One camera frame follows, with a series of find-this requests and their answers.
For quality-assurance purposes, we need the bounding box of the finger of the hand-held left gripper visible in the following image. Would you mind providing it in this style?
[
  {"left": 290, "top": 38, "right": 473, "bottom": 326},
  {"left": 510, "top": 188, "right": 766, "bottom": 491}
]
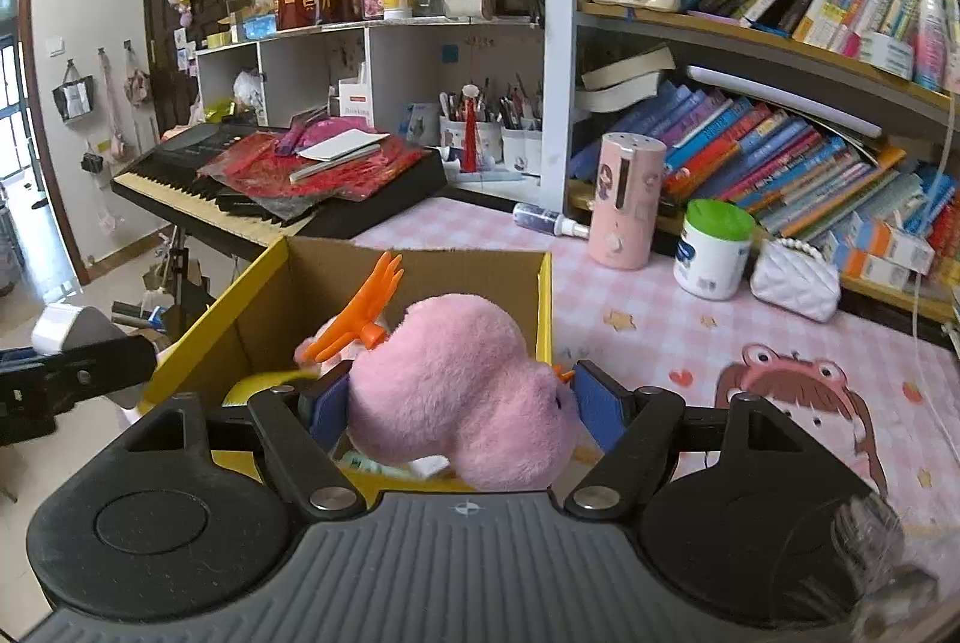
[{"left": 41, "top": 335, "right": 158, "bottom": 407}]

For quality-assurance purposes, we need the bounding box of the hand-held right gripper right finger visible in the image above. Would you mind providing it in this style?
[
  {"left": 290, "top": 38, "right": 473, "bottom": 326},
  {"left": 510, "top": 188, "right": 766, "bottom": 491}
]
[{"left": 564, "top": 360, "right": 863, "bottom": 524}]

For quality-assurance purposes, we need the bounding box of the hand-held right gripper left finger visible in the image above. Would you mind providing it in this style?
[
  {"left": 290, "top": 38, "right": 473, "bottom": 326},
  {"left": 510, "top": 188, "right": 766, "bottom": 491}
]
[{"left": 97, "top": 379, "right": 366, "bottom": 524}]

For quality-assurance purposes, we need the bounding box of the white cube charger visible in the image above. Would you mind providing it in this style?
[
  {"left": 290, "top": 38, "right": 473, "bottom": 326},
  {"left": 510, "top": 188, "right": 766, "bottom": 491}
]
[{"left": 31, "top": 304, "right": 155, "bottom": 413}]

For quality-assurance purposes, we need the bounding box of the large pink plush pig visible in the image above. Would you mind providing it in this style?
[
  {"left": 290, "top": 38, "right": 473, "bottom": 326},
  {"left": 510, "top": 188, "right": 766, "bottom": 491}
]
[{"left": 292, "top": 332, "right": 353, "bottom": 368}]

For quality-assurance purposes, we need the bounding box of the gold tape roll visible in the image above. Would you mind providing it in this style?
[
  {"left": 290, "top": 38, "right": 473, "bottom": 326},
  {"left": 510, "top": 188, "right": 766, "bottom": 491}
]
[{"left": 221, "top": 367, "right": 316, "bottom": 408}]

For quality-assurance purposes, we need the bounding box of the small pink plush toy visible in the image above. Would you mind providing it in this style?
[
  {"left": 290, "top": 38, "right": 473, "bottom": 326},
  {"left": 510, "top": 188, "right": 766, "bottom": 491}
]
[{"left": 311, "top": 251, "right": 580, "bottom": 492}]

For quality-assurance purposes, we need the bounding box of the yellow cardboard box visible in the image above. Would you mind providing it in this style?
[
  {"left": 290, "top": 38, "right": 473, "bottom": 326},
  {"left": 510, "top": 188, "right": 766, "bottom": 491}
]
[{"left": 142, "top": 236, "right": 557, "bottom": 494}]

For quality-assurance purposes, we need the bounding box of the pink checked printed tablecloth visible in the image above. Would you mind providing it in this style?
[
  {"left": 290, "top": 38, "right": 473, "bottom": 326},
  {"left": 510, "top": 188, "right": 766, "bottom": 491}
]
[{"left": 352, "top": 197, "right": 960, "bottom": 561}]

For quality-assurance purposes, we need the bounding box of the metal keyboard stand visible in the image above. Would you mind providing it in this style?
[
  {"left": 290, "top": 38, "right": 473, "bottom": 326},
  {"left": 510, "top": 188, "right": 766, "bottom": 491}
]
[{"left": 112, "top": 223, "right": 218, "bottom": 329}]

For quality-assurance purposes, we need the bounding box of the white jar green lid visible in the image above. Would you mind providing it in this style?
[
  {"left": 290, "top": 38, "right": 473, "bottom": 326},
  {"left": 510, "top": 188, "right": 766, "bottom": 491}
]
[{"left": 673, "top": 199, "right": 756, "bottom": 301}]

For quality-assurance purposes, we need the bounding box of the clear spray bottle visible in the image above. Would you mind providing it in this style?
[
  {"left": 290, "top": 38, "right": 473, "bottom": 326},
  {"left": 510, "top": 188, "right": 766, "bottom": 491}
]
[{"left": 512, "top": 202, "right": 593, "bottom": 239}]

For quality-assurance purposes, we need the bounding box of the pink humidifier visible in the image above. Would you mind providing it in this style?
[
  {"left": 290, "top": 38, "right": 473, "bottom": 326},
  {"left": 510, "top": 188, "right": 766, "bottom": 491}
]
[{"left": 587, "top": 131, "right": 667, "bottom": 271}]

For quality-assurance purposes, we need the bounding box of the white quilted purse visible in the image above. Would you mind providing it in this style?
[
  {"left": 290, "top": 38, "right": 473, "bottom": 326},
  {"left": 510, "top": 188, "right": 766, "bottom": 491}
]
[{"left": 750, "top": 236, "right": 842, "bottom": 323}]

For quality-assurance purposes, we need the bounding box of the black electronic keyboard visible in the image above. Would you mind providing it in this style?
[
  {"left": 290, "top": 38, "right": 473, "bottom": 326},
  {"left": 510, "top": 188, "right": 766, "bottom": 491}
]
[{"left": 112, "top": 122, "right": 449, "bottom": 247}]

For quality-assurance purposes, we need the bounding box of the white notebook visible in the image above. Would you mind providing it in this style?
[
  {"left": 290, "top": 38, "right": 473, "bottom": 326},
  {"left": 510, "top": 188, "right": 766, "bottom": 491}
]
[{"left": 295, "top": 129, "right": 391, "bottom": 164}]

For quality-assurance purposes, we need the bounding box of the white pen cup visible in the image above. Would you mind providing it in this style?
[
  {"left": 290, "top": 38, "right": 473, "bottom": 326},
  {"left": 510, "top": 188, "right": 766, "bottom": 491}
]
[
  {"left": 439, "top": 114, "right": 503, "bottom": 164},
  {"left": 501, "top": 125, "right": 542, "bottom": 173}
]

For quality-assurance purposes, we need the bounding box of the grey hanging tote bag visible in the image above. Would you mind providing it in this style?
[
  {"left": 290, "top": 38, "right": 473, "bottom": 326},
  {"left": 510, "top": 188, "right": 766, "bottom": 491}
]
[{"left": 51, "top": 59, "right": 96, "bottom": 123}]

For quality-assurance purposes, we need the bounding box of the row of colourful books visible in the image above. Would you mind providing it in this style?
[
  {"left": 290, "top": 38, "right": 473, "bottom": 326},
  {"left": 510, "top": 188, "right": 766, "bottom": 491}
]
[{"left": 566, "top": 80, "right": 960, "bottom": 284}]

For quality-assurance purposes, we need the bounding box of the pink hanging bag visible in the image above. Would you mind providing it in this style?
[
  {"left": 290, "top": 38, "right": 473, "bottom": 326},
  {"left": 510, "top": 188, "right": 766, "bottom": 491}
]
[{"left": 122, "top": 49, "right": 155, "bottom": 108}]

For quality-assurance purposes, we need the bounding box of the small blue card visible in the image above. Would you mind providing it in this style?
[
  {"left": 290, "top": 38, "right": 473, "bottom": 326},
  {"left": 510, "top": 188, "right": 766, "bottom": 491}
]
[{"left": 405, "top": 103, "right": 440, "bottom": 145}]

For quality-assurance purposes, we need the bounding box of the red tassel ornament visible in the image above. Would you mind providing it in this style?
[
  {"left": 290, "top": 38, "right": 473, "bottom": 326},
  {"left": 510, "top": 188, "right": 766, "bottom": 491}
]
[{"left": 461, "top": 83, "right": 481, "bottom": 173}]

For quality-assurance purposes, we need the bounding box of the white box red label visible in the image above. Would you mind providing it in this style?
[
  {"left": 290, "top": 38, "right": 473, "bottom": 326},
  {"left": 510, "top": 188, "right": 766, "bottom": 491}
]
[{"left": 337, "top": 79, "right": 374, "bottom": 127}]

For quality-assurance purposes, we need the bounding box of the orange and white small box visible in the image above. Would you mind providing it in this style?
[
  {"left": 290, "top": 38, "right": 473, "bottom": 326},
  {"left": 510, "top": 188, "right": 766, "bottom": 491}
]
[
  {"left": 851, "top": 215, "right": 936, "bottom": 273},
  {"left": 838, "top": 253, "right": 912, "bottom": 295}
]

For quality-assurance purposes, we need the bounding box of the thick beige paperback book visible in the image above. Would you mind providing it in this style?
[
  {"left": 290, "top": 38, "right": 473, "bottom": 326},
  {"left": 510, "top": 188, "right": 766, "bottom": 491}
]
[
  {"left": 581, "top": 43, "right": 677, "bottom": 93},
  {"left": 581, "top": 73, "right": 665, "bottom": 113}
]

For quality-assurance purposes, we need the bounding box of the white wooden bookshelf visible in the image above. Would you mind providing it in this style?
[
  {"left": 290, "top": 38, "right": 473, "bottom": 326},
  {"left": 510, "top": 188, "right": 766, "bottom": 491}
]
[{"left": 540, "top": 0, "right": 960, "bottom": 329}]

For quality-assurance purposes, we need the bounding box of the white cube shelf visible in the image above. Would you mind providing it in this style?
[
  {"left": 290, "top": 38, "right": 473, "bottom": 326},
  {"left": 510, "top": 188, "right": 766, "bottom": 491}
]
[{"left": 193, "top": 19, "right": 545, "bottom": 194}]

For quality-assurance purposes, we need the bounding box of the white rolled tube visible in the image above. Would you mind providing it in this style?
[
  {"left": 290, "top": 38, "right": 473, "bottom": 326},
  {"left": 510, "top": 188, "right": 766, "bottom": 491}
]
[{"left": 686, "top": 64, "right": 884, "bottom": 138}]

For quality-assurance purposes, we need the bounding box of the red boxed book set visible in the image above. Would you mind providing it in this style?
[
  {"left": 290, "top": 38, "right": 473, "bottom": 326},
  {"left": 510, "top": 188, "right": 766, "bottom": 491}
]
[{"left": 930, "top": 178, "right": 960, "bottom": 262}]

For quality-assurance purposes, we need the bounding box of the pink blue spray bottle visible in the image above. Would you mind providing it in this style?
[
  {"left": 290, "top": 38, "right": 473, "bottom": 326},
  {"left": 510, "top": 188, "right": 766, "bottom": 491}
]
[{"left": 915, "top": 0, "right": 950, "bottom": 93}]

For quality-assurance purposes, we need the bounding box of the long white cable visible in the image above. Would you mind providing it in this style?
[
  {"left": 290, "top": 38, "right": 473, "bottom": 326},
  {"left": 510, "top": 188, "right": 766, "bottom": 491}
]
[{"left": 885, "top": 0, "right": 960, "bottom": 344}]

